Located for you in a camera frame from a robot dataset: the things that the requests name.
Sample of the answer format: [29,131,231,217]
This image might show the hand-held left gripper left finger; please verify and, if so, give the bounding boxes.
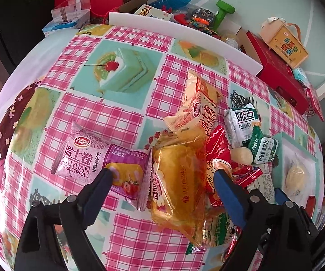
[14,169,113,271]

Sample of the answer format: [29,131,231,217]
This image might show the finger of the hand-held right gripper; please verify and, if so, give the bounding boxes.
[275,188,287,204]

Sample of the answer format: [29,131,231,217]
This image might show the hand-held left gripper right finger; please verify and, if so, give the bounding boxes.
[214,169,319,271]

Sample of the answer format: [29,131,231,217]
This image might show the purple swiss roll packet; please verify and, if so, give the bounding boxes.
[51,120,153,212]

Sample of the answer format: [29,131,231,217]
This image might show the teal gift box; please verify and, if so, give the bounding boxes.
[272,132,319,205]

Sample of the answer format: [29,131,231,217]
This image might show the green white biscuit packet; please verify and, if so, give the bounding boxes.
[247,126,281,165]

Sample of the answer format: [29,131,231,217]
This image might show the clear orange bread packet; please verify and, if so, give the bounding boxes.
[150,131,208,247]

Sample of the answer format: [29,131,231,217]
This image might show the wrapped pale round pastry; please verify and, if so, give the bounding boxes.
[285,159,308,196]

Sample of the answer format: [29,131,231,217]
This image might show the red candy packet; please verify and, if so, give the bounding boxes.
[230,164,265,188]

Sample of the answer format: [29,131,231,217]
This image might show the green white snack packet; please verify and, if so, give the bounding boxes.
[186,212,240,256]

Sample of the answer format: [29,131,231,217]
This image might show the red peanut packet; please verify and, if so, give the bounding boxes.
[205,124,233,206]

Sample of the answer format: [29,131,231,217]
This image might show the silver green cracker packet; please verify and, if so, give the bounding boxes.
[224,104,261,149]

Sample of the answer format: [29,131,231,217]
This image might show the pink checked tablecloth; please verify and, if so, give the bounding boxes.
[0,24,325,271]

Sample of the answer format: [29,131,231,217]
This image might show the flat red card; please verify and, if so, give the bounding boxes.
[306,86,325,122]

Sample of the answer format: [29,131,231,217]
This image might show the orange swiss roll packet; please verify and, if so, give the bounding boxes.
[164,70,224,136]

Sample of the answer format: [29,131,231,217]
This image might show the large red gift box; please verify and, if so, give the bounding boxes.
[247,30,310,115]

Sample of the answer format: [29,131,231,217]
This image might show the orange house-shaped box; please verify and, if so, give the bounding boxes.
[259,17,310,69]

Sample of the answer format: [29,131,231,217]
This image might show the clear plastic jar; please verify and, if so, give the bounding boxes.
[221,32,240,50]

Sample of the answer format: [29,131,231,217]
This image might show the white foam board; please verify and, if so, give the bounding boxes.
[109,12,264,74]

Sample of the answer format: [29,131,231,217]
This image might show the light blue tissue box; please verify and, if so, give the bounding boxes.
[42,15,91,38]

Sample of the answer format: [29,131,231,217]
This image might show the green dumbbell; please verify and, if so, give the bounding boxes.
[211,0,236,32]

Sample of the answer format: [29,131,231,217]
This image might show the round dark toy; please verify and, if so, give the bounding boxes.
[190,7,219,25]

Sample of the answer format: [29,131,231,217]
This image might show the clear plastic box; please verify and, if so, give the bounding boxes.
[51,0,91,24]

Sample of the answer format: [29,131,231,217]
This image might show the cream snack carton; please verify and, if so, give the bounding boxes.
[135,4,172,22]

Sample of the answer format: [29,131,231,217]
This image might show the brown cardboard box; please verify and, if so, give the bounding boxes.
[120,0,248,54]

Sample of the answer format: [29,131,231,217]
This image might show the colourful rope toy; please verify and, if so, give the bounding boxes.
[186,17,221,37]

